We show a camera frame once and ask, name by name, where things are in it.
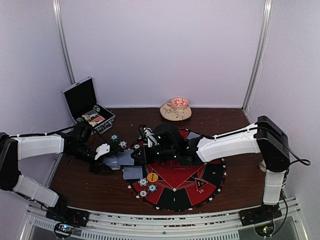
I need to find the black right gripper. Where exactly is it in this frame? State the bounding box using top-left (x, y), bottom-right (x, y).
top-left (131, 144), bottom-right (177, 165)

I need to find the dealt blue playing card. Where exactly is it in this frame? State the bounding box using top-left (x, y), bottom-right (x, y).
top-left (186, 131), bottom-right (202, 140)

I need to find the green poker chip stack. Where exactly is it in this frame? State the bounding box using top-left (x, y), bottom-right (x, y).
top-left (110, 134), bottom-right (119, 143)

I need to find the blue white chip seat two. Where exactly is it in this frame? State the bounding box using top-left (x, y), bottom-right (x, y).
top-left (138, 178), bottom-right (149, 187)

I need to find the blue white poker chip stack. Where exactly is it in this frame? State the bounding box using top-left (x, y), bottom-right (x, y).
top-left (118, 140), bottom-right (128, 149)

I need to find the face-down card seat five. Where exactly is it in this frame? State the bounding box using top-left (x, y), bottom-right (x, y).
top-left (116, 149), bottom-right (135, 166)

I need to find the face-down card seat three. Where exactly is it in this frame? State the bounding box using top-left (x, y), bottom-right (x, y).
top-left (123, 166), bottom-right (143, 180)

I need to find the black hundred chip seat two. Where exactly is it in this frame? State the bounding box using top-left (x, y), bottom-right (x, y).
top-left (138, 190), bottom-right (149, 198)

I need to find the blue playing card deck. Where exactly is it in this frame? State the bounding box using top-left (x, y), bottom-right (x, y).
top-left (103, 155), bottom-right (121, 171)

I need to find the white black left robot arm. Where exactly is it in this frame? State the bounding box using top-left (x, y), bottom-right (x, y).
top-left (0, 123), bottom-right (123, 222)

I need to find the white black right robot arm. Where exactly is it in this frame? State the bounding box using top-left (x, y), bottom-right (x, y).
top-left (130, 115), bottom-right (290, 221)

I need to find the orange big blind button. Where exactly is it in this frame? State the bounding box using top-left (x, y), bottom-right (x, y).
top-left (146, 172), bottom-right (159, 183)

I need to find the cream floral ceramic plate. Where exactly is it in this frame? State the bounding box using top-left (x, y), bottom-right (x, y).
top-left (159, 102), bottom-right (192, 122)

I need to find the round red black poker mat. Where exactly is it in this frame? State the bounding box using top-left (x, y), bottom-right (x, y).
top-left (124, 127), bottom-right (228, 212)

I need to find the red patterned white bowl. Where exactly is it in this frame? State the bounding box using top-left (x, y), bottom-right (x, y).
top-left (170, 96), bottom-right (189, 111)

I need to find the aluminium poker chip case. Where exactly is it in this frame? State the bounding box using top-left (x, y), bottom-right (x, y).
top-left (62, 76), bottom-right (116, 134)

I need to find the white printed ceramic mug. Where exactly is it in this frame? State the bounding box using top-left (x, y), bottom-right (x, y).
top-left (258, 160), bottom-right (267, 173)

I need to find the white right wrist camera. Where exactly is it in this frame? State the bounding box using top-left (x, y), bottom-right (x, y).
top-left (138, 125), bottom-right (159, 148)

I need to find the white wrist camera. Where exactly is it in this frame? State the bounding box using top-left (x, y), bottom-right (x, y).
top-left (138, 125), bottom-right (159, 148)
top-left (94, 143), bottom-right (111, 160)

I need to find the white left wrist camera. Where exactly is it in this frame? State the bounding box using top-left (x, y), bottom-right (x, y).
top-left (94, 143), bottom-right (111, 160)

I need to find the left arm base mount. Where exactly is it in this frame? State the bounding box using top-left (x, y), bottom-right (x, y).
top-left (41, 195), bottom-right (90, 227)

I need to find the right aluminium corner post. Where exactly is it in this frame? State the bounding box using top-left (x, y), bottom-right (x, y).
top-left (242, 0), bottom-right (273, 114)

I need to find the aluminium corner post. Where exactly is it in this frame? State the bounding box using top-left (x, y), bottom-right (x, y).
top-left (242, 0), bottom-right (273, 114)
top-left (52, 0), bottom-right (76, 85)

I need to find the aluminium front rail frame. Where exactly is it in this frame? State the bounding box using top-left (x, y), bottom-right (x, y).
top-left (18, 197), bottom-right (310, 240)

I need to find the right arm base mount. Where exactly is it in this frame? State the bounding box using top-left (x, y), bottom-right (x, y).
top-left (238, 203), bottom-right (282, 226)

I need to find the left aluminium corner post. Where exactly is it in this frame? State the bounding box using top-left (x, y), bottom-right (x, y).
top-left (52, 0), bottom-right (76, 85)

